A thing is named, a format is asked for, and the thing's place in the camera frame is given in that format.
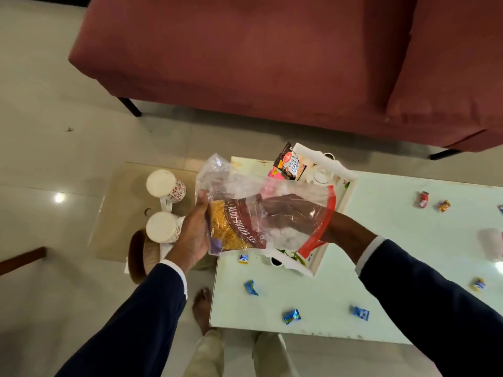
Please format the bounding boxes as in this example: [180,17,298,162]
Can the brown wooden chair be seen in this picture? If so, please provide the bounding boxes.
[0,246,48,277]

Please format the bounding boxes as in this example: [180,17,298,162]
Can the brown wooden napkin holder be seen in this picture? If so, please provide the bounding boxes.
[127,228,162,285]

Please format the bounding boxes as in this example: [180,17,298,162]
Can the red yellow snack packet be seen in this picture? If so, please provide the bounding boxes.
[207,198,268,256]

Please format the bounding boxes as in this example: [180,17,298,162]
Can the beige plastic stool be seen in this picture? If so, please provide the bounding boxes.
[88,161,219,271]

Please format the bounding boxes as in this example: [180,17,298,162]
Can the white printed tray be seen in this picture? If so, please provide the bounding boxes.
[267,142,359,279]

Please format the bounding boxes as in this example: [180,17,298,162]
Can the person's right hand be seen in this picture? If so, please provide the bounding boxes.
[259,193,365,255]

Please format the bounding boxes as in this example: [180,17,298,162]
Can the salted peanuts packet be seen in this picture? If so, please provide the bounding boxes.
[273,141,308,181]

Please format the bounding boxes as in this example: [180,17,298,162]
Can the person's left hand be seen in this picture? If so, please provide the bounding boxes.
[165,190,211,276]

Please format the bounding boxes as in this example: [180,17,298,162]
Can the person's left forearm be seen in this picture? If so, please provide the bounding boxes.
[54,259,189,377]

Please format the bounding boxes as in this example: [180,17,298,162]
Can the person's right forearm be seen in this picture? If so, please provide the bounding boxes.
[345,230,503,377]

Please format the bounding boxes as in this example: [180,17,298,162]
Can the person's left leg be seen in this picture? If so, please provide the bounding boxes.
[182,286,227,377]

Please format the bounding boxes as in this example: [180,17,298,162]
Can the clear container pink lid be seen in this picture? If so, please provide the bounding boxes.
[476,227,503,263]

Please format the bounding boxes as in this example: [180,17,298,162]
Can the red fabric sofa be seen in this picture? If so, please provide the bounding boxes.
[68,0,503,161]

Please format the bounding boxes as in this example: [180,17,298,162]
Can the white floral mug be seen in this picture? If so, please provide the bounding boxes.
[146,169,188,213]
[146,210,186,245]

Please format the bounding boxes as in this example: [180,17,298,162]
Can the person's leg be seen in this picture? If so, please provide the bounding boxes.
[182,286,227,377]
[251,331,299,377]

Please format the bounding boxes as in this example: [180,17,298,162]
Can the person's right leg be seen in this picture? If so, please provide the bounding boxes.
[251,331,299,377]

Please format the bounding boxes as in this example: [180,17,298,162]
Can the clear zip bag red zipper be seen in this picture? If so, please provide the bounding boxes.
[195,153,337,260]

